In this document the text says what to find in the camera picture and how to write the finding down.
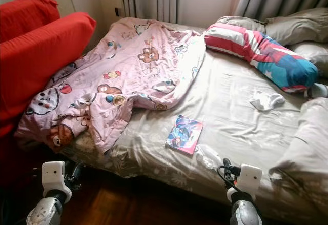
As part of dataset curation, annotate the colourful comic book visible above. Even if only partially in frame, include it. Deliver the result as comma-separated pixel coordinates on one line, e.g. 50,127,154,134
166,114,204,156

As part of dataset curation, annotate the large beige floral pillow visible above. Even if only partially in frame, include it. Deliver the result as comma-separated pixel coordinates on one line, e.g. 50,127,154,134
269,97,328,200

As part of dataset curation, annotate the bed with beige floral sheet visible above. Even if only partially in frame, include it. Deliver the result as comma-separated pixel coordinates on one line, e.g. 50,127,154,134
61,17,328,225

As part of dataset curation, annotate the white sock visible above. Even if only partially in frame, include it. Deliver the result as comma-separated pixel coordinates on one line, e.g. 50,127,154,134
250,92,286,112

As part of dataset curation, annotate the red sofa cushion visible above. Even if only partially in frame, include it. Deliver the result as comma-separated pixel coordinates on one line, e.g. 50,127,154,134
0,11,97,138
0,0,60,44

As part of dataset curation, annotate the striped pink blue bolster pillow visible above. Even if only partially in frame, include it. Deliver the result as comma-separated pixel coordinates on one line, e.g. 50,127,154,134
204,23,319,93

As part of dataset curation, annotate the pink cartoon print blanket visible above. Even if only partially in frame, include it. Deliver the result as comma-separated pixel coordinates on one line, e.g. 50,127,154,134
14,17,206,155

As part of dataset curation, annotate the small grey pillow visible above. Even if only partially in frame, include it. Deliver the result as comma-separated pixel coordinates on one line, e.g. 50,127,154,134
215,16,275,31

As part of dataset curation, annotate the big grey pillow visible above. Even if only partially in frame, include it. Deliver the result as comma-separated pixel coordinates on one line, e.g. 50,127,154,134
264,7,328,46

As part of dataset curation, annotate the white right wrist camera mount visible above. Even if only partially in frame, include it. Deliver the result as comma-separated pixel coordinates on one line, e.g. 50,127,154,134
227,164,263,204

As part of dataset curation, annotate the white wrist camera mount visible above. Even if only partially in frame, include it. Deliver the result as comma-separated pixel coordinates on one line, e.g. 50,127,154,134
41,161,73,205
227,164,263,204

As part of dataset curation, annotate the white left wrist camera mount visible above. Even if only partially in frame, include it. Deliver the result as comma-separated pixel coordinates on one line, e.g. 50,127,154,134
41,161,73,205

